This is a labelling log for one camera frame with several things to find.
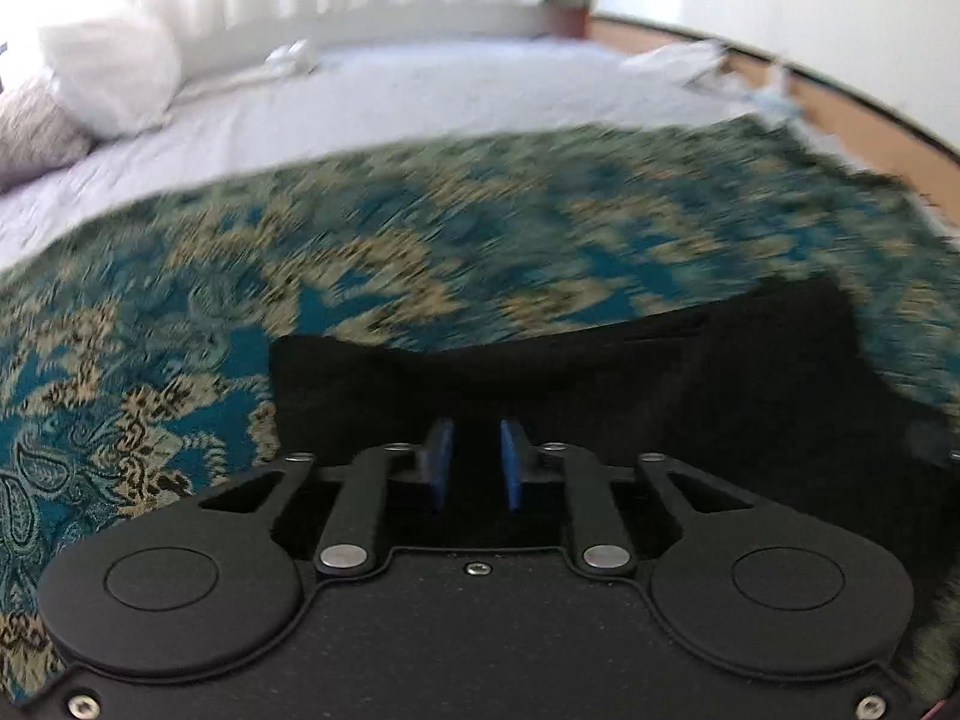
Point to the white bed sheet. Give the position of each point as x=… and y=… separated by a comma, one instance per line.
x=359, y=98

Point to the blue white tissue pack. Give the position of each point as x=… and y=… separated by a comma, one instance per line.
x=773, y=98

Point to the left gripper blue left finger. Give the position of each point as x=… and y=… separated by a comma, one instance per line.
x=350, y=543

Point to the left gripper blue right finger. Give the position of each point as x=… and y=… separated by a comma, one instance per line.
x=597, y=540

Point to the black pants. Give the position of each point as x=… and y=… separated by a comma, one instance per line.
x=770, y=390

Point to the teal paisley bedspread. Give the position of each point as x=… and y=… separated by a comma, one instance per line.
x=134, y=350

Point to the floral purple pillow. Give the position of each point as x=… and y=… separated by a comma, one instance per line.
x=37, y=136

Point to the white pillow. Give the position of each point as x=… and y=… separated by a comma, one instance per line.
x=116, y=77

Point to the grey headboard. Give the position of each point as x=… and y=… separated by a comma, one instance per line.
x=242, y=46

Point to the small white cloth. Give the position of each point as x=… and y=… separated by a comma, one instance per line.
x=298, y=58

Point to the wooden bed side rail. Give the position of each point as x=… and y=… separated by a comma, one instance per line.
x=874, y=133

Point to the crumpled white cloth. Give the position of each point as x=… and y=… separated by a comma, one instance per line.
x=689, y=65

